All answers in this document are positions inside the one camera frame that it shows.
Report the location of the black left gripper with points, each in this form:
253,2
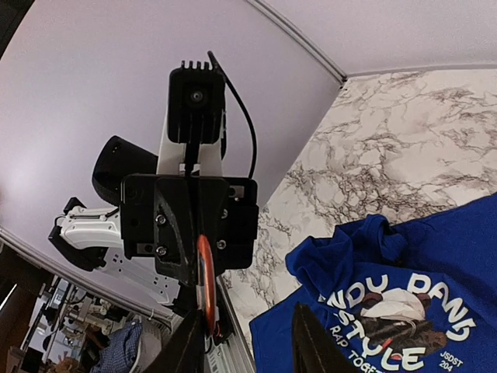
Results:
163,216

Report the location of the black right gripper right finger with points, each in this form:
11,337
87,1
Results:
313,349

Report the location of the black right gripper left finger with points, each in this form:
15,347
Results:
185,351

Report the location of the blue panda print t-shirt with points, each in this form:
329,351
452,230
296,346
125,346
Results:
419,296

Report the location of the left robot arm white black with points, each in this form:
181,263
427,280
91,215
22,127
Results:
91,239

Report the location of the white perforated storage basket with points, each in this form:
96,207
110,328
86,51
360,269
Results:
154,336

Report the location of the blue checkered cloth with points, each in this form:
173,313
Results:
121,352

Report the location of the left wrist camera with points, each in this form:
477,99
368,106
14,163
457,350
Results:
194,123

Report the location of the right aluminium corner post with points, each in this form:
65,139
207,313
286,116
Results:
298,36

